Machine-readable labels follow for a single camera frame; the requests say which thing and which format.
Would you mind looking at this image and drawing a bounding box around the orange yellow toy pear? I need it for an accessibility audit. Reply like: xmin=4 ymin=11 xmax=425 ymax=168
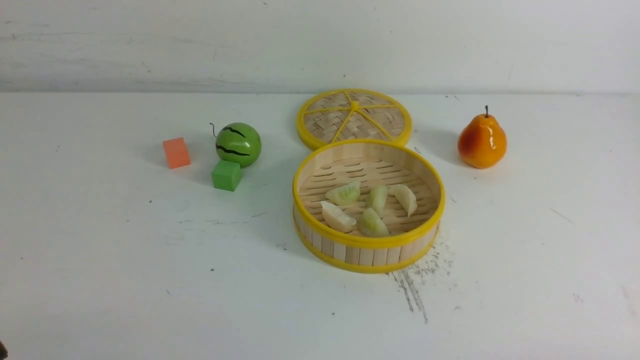
xmin=457 ymin=105 xmax=508 ymax=169

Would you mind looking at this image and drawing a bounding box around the white pleated dumpling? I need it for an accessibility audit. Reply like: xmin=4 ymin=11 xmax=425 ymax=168
xmin=388 ymin=184 xmax=418 ymax=218

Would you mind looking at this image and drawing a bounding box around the pale green dumpling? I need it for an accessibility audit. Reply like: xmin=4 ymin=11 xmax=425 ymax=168
xmin=365 ymin=184 xmax=389 ymax=218

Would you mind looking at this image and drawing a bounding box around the bamboo steamer tray yellow rim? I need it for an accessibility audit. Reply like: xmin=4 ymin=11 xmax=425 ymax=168
xmin=292 ymin=139 xmax=446 ymax=273

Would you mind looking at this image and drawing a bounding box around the bamboo steamer lid yellow rim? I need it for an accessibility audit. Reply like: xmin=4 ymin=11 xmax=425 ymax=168
xmin=295 ymin=88 xmax=413 ymax=151

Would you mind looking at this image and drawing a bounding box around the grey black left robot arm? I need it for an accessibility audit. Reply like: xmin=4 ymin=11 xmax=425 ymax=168
xmin=0 ymin=342 xmax=9 ymax=360

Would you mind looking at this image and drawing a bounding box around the orange foam cube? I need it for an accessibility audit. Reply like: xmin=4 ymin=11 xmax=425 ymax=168
xmin=162 ymin=137 xmax=191 ymax=169

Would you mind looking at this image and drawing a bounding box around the green toy watermelon ball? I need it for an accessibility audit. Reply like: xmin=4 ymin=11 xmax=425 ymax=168
xmin=210 ymin=121 xmax=262 ymax=168

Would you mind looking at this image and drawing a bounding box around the green foam cube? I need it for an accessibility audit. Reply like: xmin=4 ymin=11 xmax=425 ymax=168
xmin=211 ymin=160 xmax=243 ymax=192

